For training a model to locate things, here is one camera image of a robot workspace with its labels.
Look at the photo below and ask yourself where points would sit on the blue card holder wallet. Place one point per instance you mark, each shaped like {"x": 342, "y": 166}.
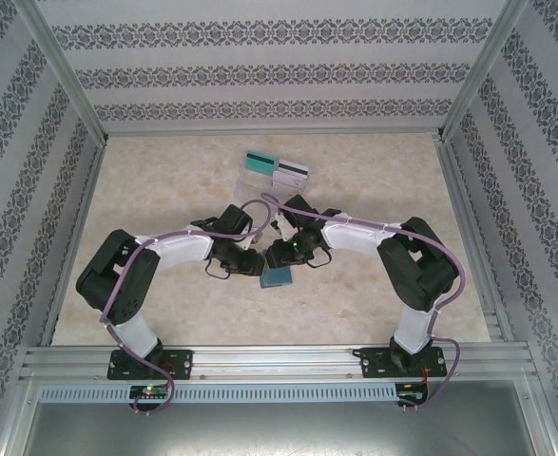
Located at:
{"x": 278, "y": 278}

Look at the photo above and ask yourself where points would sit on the clear acrylic card organizer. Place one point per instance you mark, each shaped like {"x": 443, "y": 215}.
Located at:
{"x": 252, "y": 183}

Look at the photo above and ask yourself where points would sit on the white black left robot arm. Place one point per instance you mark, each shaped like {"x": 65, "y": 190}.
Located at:
{"x": 178, "y": 252}

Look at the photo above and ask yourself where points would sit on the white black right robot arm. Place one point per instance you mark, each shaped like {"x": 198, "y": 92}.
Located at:
{"x": 354, "y": 240}

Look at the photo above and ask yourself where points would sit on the pale lilac card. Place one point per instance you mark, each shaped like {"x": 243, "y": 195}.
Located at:
{"x": 285, "y": 186}

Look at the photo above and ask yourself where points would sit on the white black-striped card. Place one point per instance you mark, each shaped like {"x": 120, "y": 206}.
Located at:
{"x": 293, "y": 172}

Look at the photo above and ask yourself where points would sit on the teal striped card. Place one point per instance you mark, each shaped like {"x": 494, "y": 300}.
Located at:
{"x": 259, "y": 164}

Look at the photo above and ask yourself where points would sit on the small controller circuit board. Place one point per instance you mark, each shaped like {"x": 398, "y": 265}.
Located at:
{"x": 411, "y": 392}
{"x": 150, "y": 392}

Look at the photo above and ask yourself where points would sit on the grey sheet metal tray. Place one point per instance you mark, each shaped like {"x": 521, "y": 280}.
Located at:
{"x": 278, "y": 432}

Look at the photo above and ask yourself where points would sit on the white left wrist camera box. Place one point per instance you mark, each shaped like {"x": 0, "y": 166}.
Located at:
{"x": 251, "y": 242}

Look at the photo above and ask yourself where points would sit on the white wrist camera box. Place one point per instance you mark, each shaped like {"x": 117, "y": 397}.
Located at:
{"x": 281, "y": 228}
{"x": 251, "y": 242}

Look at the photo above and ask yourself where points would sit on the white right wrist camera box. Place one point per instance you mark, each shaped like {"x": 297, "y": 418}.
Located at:
{"x": 281, "y": 228}

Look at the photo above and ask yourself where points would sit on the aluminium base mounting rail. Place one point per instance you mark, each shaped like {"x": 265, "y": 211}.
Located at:
{"x": 278, "y": 358}

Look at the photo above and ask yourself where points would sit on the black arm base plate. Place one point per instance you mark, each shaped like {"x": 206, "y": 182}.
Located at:
{"x": 378, "y": 363}
{"x": 181, "y": 363}

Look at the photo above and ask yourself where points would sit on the aluminium table side rail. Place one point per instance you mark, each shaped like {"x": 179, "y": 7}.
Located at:
{"x": 60, "y": 294}
{"x": 451, "y": 166}

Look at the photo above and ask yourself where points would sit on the aluminium frame corner post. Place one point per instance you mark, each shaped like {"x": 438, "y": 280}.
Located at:
{"x": 478, "y": 71}
{"x": 69, "y": 81}

